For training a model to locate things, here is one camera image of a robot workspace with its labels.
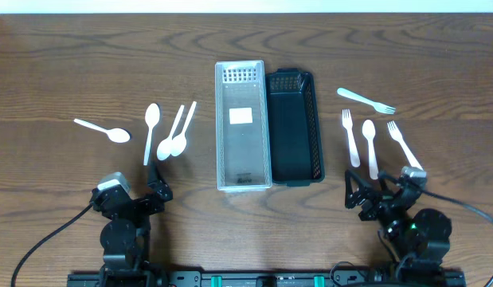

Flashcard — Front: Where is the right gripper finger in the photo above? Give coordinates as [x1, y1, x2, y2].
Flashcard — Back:
[345, 169, 374, 195]
[378, 171, 393, 195]

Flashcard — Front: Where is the white fork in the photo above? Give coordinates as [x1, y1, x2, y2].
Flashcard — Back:
[387, 121, 423, 170]
[342, 109, 361, 167]

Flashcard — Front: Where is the white spoon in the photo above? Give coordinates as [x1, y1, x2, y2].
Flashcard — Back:
[156, 104, 185, 161]
[362, 120, 378, 179]
[73, 119, 131, 144]
[171, 101, 197, 157]

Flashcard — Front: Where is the pale green plastic fork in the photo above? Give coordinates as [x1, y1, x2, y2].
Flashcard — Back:
[337, 88, 396, 115]

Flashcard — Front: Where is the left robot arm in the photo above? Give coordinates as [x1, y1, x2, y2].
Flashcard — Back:
[89, 163, 173, 286]

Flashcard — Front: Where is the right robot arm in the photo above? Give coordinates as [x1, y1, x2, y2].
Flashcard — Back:
[345, 167, 452, 285]

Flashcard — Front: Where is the white spoon bowl up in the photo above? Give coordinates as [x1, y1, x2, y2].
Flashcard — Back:
[143, 103, 161, 166]

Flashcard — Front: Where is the black plastic basket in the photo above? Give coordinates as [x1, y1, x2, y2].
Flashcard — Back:
[265, 68, 325, 187]

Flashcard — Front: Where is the clear plastic basket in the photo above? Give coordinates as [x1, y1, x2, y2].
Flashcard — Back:
[215, 60, 272, 193]

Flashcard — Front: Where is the white label in basket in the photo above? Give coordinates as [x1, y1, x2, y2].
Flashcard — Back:
[229, 108, 253, 124]

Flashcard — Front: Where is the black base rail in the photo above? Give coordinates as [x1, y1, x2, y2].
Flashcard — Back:
[66, 269, 467, 287]

